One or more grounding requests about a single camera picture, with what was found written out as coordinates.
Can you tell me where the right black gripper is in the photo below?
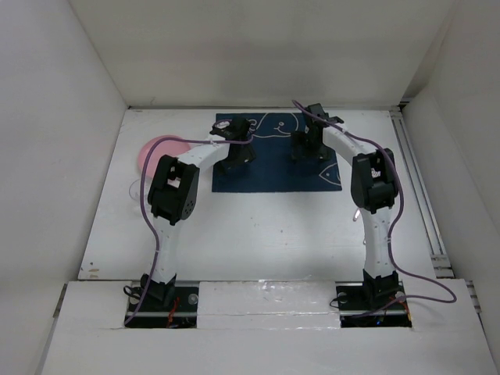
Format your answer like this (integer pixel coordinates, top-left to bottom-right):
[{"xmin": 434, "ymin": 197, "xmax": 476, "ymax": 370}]
[{"xmin": 291, "ymin": 129, "xmax": 333, "ymax": 163}]

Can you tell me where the dark blue cloth placemat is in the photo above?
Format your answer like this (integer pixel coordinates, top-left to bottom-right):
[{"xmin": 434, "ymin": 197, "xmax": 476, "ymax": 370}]
[{"xmin": 212, "ymin": 112, "xmax": 342, "ymax": 193}]

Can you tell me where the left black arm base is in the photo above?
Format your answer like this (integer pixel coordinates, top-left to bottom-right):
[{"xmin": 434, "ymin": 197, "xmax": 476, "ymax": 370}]
[{"xmin": 123, "ymin": 282, "xmax": 199, "ymax": 329}]

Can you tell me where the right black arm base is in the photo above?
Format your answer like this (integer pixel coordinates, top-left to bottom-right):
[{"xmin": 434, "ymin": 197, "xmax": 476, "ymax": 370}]
[{"xmin": 330, "ymin": 271, "xmax": 412, "ymax": 328}]

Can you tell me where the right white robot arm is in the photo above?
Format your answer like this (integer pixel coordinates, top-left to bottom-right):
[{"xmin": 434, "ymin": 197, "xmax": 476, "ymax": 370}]
[{"xmin": 291, "ymin": 101, "xmax": 399, "ymax": 280}]

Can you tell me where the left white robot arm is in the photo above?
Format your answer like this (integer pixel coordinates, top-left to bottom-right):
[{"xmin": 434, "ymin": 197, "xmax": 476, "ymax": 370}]
[{"xmin": 141, "ymin": 116, "xmax": 255, "ymax": 310}]

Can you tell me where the pink plastic plate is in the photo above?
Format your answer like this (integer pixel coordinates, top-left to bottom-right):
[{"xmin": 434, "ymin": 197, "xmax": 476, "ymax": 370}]
[{"xmin": 137, "ymin": 135, "xmax": 191, "ymax": 179}]

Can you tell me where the silver fork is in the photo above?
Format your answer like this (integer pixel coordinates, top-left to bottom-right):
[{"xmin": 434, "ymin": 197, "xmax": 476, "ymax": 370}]
[{"xmin": 352, "ymin": 209, "xmax": 361, "ymax": 222}]

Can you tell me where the clear plastic cup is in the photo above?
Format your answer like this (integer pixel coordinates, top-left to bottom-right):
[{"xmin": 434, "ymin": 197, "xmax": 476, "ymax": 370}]
[{"xmin": 128, "ymin": 178, "xmax": 151, "ymax": 203}]

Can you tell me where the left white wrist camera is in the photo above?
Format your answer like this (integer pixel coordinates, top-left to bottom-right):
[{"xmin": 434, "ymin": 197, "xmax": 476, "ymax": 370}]
[{"xmin": 215, "ymin": 121, "xmax": 230, "ymax": 129}]

